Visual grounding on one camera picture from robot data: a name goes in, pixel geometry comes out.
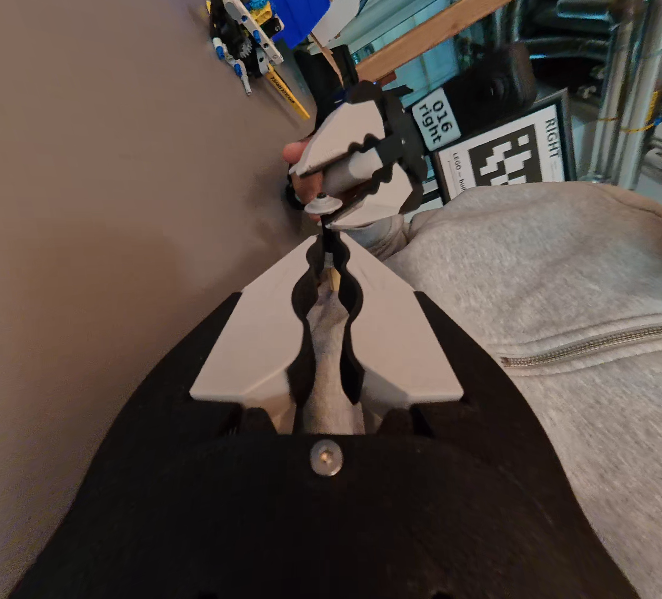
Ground framed black white marker sign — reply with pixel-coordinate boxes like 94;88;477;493
432;90;577;204

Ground grey zip sweatshirt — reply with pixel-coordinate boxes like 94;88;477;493
383;247;662;599

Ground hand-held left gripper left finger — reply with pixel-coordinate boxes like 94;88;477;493
190;234;319;435

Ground partly built lego model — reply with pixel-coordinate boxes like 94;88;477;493
194;0;286;95

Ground silver ventilation ducts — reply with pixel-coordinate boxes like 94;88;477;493
440;0;662;181

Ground yellow printed lego beam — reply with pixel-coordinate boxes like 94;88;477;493
264;64;311;120

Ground grey lego pulley wheel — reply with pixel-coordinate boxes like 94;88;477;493
303;196;344;217

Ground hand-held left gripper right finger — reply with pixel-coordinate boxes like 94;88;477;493
339;234;463;435

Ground wooden ceiling beam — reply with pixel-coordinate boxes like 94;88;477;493
356;0;616;84

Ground person's right hand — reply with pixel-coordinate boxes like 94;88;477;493
283;140;332;225

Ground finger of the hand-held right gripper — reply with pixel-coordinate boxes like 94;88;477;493
289;98;391;178
325;160;422;232

